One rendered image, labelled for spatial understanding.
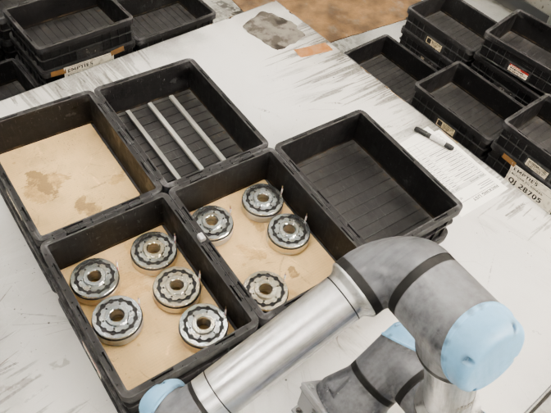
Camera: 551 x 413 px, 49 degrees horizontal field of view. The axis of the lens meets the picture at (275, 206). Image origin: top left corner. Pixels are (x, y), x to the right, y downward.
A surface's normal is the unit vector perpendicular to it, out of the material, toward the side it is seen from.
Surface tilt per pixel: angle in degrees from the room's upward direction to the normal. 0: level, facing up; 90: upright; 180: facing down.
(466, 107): 0
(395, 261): 36
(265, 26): 1
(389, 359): 41
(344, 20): 2
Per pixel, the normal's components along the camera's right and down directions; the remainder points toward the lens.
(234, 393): 0.18, 0.10
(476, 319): -0.12, -0.56
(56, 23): 0.11, -0.62
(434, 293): -0.39, -0.40
